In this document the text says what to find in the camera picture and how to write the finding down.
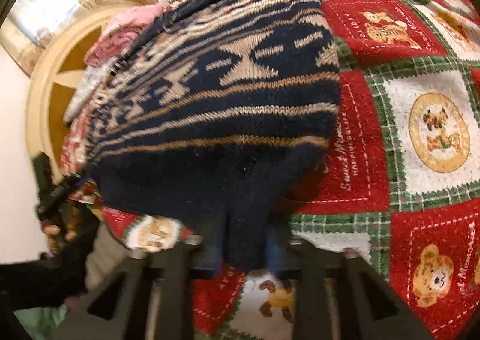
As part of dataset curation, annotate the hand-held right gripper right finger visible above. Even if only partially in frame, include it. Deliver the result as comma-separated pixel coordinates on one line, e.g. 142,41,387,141
264,235,436,340

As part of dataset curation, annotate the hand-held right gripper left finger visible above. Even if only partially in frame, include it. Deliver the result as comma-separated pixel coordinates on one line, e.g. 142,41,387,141
52,237,226,340

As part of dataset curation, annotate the navy patterned knit sweater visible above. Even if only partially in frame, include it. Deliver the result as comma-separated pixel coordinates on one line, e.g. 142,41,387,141
84,0,342,275

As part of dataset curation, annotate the person's left hand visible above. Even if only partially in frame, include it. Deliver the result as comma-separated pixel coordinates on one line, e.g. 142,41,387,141
39,218,81,256

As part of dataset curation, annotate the cream and brown headboard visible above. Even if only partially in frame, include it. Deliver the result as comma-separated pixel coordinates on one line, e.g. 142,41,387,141
25,6,158,185

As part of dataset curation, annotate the grey floral cloth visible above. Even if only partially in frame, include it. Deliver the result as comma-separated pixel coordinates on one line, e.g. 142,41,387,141
63,66,113,125

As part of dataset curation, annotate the red printed bear blanket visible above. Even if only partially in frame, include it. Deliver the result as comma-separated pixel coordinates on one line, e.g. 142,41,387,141
60,0,480,340

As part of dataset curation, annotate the pink folded cloth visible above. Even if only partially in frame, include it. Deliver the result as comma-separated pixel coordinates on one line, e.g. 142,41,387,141
83,2,166,67

